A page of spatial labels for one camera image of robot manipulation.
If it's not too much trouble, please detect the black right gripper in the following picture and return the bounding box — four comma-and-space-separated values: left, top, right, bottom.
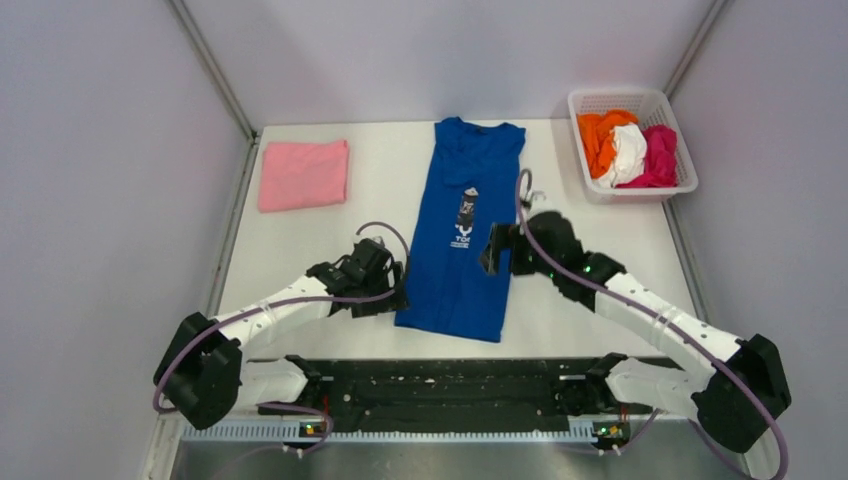
480, 220, 561, 278

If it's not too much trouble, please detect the blue t shirt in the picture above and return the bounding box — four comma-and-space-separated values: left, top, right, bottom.
394, 117, 526, 343

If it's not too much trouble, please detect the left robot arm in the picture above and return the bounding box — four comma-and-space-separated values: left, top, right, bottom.
153, 237, 408, 430

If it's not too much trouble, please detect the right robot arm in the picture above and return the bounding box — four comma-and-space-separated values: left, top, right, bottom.
480, 211, 791, 453

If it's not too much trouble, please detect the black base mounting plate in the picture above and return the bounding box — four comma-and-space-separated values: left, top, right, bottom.
198, 356, 723, 437

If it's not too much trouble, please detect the orange t shirt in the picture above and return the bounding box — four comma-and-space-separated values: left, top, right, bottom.
577, 109, 639, 179

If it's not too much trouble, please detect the folded pink t shirt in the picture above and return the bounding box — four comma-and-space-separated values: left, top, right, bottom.
258, 140, 350, 213

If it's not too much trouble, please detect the white t shirt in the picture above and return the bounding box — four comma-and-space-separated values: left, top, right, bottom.
593, 123, 647, 188

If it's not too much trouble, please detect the magenta t shirt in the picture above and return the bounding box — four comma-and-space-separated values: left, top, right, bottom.
618, 125, 678, 189

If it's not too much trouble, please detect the white plastic basket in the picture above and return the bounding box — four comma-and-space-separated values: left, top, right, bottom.
568, 87, 698, 204

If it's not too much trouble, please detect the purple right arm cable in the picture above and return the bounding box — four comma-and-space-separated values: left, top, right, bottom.
515, 168, 791, 480

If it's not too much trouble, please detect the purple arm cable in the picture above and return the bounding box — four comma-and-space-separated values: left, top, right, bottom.
152, 221, 412, 458
515, 168, 791, 480

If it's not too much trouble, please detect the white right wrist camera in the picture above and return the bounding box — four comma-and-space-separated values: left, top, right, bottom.
521, 191, 548, 210

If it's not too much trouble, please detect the white slotted cable duct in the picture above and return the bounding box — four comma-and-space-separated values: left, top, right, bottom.
182, 419, 624, 444

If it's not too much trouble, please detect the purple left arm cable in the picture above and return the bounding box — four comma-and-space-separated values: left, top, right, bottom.
152, 221, 412, 458

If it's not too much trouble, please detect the right corner metal post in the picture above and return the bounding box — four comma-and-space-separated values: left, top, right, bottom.
663, 0, 734, 99

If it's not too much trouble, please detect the corner metal post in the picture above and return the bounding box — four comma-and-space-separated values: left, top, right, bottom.
164, 0, 257, 143
663, 0, 734, 99

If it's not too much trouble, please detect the left corner metal post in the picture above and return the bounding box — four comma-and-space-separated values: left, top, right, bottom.
164, 0, 257, 143

